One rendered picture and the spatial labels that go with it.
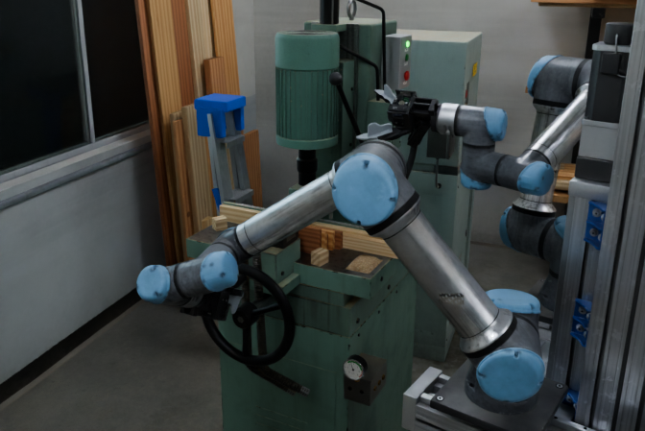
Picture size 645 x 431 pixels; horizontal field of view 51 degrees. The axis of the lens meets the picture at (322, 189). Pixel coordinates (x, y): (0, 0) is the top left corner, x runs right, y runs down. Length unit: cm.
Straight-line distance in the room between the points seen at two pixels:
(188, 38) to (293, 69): 184
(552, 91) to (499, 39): 230
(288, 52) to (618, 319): 101
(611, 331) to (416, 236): 52
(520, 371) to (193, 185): 235
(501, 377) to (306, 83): 92
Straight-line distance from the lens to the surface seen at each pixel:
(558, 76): 184
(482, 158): 159
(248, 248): 143
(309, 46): 178
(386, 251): 190
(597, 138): 149
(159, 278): 137
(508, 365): 125
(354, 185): 115
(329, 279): 182
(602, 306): 151
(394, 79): 207
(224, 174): 281
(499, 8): 411
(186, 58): 357
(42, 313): 311
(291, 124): 183
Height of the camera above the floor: 167
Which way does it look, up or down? 18 degrees down
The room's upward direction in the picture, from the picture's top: 1 degrees clockwise
